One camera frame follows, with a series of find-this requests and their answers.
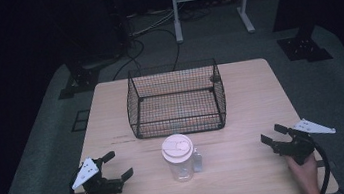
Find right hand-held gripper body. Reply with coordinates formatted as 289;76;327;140
268;114;341;169

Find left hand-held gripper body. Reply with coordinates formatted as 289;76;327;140
67;152;126;194

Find clear cup with white lid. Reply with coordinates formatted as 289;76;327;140
159;132;199;185

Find black wire mesh basket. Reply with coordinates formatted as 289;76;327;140
121;57;230;142

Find person's right hand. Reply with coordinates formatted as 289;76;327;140
284;152;322;194

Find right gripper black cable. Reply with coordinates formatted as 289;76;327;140
310;138;335;194

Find black floor hatch frame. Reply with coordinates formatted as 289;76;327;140
68;109;94;133

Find black stand base plate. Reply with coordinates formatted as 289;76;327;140
54;61;104;101
275;31;335;68

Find black floor cable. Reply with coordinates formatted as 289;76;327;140
106;37;150;82
147;25;185;74

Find white floor cables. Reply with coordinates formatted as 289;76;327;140
128;7;180;39

